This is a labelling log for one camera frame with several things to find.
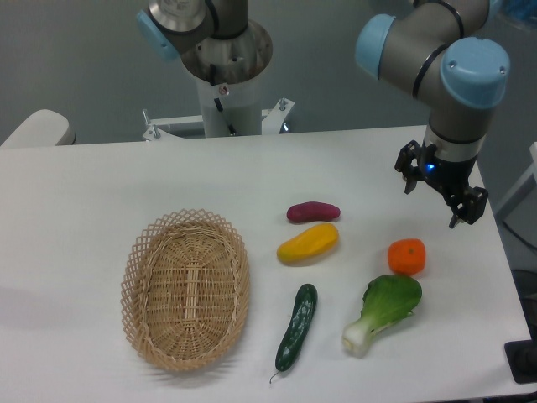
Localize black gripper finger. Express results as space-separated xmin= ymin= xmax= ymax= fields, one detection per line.
xmin=444 ymin=186 xmax=488 ymax=228
xmin=394 ymin=140 xmax=422 ymax=194

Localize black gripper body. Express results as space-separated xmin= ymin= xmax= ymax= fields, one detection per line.
xmin=419 ymin=144 xmax=477 ymax=198

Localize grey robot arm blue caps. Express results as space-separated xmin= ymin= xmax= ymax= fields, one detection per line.
xmin=137 ymin=1 xmax=510 ymax=224

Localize dark green cucumber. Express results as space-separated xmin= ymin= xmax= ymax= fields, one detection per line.
xmin=269 ymin=284 xmax=318 ymax=383

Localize orange tangerine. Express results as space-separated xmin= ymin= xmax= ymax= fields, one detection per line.
xmin=387 ymin=238 xmax=426 ymax=275

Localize purple sweet potato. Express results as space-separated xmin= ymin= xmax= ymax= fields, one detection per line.
xmin=286 ymin=201 xmax=341 ymax=223

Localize yellow mango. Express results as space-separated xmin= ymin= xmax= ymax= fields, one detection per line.
xmin=276 ymin=223 xmax=339 ymax=264

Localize green bok choy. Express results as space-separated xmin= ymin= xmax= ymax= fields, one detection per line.
xmin=341 ymin=275 xmax=422 ymax=357

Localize black device at table edge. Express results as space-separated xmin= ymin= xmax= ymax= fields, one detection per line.
xmin=504 ymin=340 xmax=536 ymax=385

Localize oval wicker basket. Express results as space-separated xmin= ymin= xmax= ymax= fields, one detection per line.
xmin=121 ymin=209 xmax=250 ymax=371

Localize white chair armrest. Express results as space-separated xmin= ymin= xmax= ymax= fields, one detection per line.
xmin=1 ymin=109 xmax=76 ymax=149

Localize white furniture frame right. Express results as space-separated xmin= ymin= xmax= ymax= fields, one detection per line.
xmin=494 ymin=142 xmax=536 ymax=252

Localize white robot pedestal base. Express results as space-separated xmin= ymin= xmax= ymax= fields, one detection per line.
xmin=141 ymin=24 xmax=295 ymax=142

